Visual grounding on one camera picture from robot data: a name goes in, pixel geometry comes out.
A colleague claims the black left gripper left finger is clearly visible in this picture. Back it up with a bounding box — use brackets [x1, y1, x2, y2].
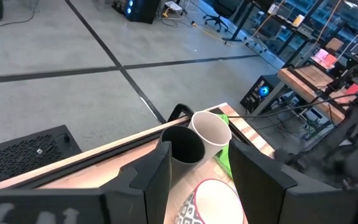
[99, 141, 173, 224]

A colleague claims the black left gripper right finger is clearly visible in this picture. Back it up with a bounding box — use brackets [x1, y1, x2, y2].
[227, 139, 298, 224]

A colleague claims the white patterned mug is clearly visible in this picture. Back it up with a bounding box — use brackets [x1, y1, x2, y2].
[174, 178, 246, 224]

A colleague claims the tall black cup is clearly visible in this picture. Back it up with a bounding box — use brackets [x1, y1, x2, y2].
[157, 125, 206, 188]

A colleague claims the tall beige cup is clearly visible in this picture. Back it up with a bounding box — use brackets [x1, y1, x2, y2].
[187, 110, 233, 170]

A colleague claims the green cloth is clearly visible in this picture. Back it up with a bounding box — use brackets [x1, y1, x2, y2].
[213, 113, 235, 179]

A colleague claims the black computer with blue fan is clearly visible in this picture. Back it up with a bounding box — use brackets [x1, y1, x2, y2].
[240, 73, 282, 114]

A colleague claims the black perforated panel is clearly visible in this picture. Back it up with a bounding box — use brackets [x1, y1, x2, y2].
[0, 124, 83, 188]

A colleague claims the pink box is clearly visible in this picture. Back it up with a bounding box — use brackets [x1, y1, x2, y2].
[311, 48, 338, 68]

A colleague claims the black office chair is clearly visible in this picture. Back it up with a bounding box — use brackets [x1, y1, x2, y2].
[203, 14, 229, 34]

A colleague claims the black computer with blue lights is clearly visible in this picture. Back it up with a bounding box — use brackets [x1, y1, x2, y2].
[124, 0, 161, 25]

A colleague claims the white power strip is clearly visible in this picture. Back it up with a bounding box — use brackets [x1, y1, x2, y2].
[165, 1, 183, 12]

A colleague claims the black loop handle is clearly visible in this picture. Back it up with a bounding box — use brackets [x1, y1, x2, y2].
[167, 103, 195, 123]

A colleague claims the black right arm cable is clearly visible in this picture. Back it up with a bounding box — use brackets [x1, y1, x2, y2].
[227, 89, 358, 119]

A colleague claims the wooden table with black frame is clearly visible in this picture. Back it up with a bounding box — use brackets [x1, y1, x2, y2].
[277, 63, 358, 125]

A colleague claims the yellow floor cable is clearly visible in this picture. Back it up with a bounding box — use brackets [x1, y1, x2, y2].
[193, 22, 230, 45]

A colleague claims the grey floor cable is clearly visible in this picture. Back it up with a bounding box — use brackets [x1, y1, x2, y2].
[0, 0, 40, 28]

